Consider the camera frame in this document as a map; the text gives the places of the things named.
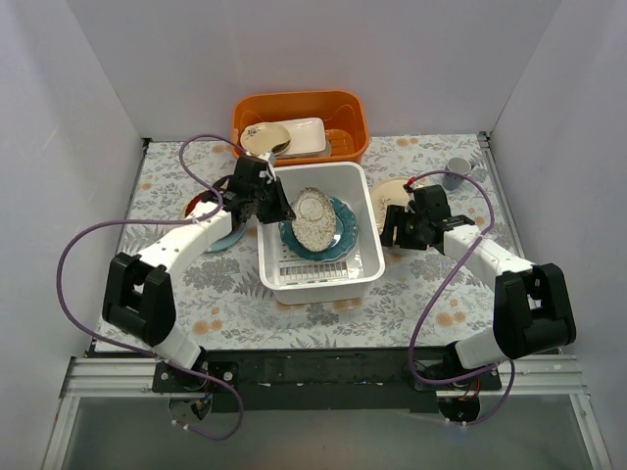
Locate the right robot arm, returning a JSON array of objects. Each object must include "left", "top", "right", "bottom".
[{"left": 381, "top": 185, "right": 577, "bottom": 390}]

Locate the aluminium rail frame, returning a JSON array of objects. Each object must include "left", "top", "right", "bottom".
[{"left": 38, "top": 130, "right": 613, "bottom": 470}]

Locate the floral table mat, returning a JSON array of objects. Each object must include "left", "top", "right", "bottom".
[{"left": 121, "top": 134, "right": 520, "bottom": 350}]

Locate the grey ceramic cup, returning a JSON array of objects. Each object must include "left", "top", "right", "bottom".
[{"left": 442, "top": 157, "right": 473, "bottom": 191}]

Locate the light blue plate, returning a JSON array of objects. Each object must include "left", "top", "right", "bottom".
[{"left": 206, "top": 224, "right": 246, "bottom": 253}]

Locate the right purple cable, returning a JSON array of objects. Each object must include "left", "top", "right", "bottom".
[{"left": 407, "top": 169, "right": 516, "bottom": 427}]

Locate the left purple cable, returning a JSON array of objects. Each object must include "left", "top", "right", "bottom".
[{"left": 55, "top": 134, "right": 245, "bottom": 442}]

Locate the speckled beige plate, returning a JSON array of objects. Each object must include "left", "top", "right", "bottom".
[{"left": 291, "top": 187, "right": 337, "bottom": 253}]

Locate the cream round floral dish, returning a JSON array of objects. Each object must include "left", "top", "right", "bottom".
[{"left": 240, "top": 122, "right": 291, "bottom": 156}]

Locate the purple cable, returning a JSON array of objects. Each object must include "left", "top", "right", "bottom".
[
  {"left": 407, "top": 169, "right": 516, "bottom": 427},
  {"left": 55, "top": 134, "right": 245, "bottom": 442}
]

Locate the teal embossed plate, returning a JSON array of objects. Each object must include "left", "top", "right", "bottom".
[{"left": 278, "top": 197, "right": 358, "bottom": 262}]

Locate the cream rectangular tray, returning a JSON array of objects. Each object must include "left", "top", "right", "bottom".
[{"left": 276, "top": 117, "right": 327, "bottom": 159}]

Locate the cream plate with sprig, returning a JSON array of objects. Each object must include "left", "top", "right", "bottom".
[{"left": 369, "top": 177, "right": 410, "bottom": 234}]

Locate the white plastic bin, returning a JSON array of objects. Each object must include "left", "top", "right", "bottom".
[{"left": 258, "top": 162, "right": 385, "bottom": 305}]

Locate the red brown plate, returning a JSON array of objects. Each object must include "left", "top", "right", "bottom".
[{"left": 182, "top": 191, "right": 221, "bottom": 223}]

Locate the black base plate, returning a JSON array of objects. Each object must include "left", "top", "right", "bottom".
[{"left": 151, "top": 348, "right": 504, "bottom": 413}]

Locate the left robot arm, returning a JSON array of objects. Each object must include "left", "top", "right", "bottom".
[{"left": 102, "top": 153, "right": 295, "bottom": 392}]

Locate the orange plastic bin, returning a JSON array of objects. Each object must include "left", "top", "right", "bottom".
[{"left": 230, "top": 90, "right": 370, "bottom": 166}]

